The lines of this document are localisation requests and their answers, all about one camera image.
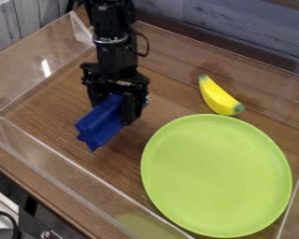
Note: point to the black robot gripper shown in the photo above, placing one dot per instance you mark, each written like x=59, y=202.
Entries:
x=114, y=75

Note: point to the blue plastic block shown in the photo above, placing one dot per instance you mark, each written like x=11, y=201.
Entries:
x=101, y=124

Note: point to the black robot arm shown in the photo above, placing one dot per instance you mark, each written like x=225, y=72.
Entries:
x=113, y=18

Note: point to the green round plate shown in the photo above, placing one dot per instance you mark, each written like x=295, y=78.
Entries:
x=216, y=175

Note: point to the yellow toy banana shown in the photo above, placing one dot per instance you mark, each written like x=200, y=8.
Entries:
x=217, y=98

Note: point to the clear acrylic enclosure wall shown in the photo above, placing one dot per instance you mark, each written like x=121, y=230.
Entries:
x=91, y=186

